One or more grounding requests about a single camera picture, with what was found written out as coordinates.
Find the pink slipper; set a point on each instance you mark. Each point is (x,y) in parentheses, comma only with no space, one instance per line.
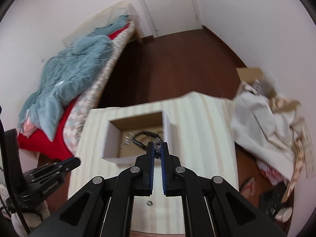
(248,189)

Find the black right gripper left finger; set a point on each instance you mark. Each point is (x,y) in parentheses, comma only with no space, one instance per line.
(103,207)

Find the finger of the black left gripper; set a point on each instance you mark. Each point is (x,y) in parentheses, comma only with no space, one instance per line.
(66,164)

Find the white door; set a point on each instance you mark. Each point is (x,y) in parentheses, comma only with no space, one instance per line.
(172,16)

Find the brown cardboard box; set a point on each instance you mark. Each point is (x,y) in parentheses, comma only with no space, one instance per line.
(261,81)

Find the checkered pastel mattress cover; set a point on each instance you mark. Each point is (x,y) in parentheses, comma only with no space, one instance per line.
(91,97)

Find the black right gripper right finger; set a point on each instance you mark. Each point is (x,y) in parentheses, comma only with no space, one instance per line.
(212,207)

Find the white cloth pile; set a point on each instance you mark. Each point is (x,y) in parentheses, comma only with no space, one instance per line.
(269,128)

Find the teal quilted blanket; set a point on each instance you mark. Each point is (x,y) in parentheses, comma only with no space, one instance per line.
(65,76)

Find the white cup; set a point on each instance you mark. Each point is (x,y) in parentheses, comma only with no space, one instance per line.
(284,214)

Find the red bed sheet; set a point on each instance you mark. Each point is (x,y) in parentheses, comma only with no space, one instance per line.
(72,84)

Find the open white cardboard box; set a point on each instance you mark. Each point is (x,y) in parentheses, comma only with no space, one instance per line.
(127,138)

